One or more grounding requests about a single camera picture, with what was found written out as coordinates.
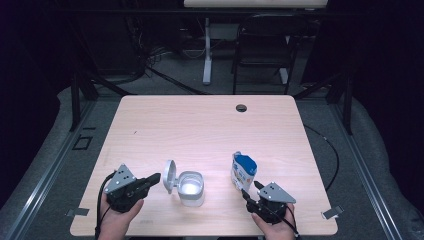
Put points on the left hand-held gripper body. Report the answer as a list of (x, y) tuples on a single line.
[(125, 195)]

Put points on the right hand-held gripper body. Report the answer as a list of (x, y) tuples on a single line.
[(271, 206)]

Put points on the white and blue milk carton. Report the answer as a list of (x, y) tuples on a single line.
[(240, 173)]

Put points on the clear pitcher with grey lid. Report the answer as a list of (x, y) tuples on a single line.
[(190, 188)]

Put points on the person's right hand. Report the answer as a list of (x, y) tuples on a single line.
[(278, 230)]

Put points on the person's left hand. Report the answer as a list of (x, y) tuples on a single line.
[(115, 223)]

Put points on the grey tape strip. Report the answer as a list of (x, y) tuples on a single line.
[(332, 212), (78, 211)]

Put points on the black metal stand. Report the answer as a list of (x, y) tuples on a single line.
[(347, 106), (75, 103)]

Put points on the black folding chair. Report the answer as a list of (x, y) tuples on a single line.
[(266, 46)]

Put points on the white standing desk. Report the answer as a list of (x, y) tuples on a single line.
[(253, 3)]

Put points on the aluminium floor rail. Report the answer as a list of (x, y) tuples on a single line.
[(365, 173), (50, 171)]

